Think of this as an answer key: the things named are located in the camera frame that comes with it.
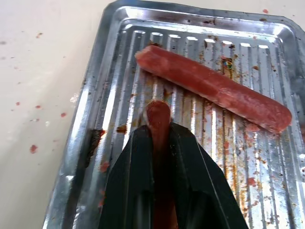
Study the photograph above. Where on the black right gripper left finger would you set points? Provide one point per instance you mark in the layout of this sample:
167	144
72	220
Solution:
128	181

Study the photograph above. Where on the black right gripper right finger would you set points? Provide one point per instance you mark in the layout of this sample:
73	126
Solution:
202	186

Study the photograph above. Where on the red sausage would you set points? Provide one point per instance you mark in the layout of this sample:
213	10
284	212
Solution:
160	133
214	88

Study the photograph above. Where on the ribbed silver metal tray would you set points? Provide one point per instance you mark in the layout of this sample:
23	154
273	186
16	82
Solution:
124	78

